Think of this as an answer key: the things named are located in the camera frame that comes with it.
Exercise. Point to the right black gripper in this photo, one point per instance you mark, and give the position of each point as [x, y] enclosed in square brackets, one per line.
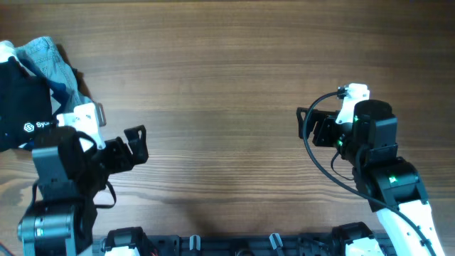
[323, 137]

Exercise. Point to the light blue denim garment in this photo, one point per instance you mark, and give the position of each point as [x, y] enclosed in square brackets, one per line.
[42, 57]

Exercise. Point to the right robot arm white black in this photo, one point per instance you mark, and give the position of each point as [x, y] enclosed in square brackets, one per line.
[392, 186]

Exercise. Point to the navy blue folded garment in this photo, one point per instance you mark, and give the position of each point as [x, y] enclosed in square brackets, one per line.
[58, 76]

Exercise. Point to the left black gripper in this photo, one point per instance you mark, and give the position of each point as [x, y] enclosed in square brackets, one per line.
[125, 160]

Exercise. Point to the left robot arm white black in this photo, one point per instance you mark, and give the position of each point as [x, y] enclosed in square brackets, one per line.
[62, 211]

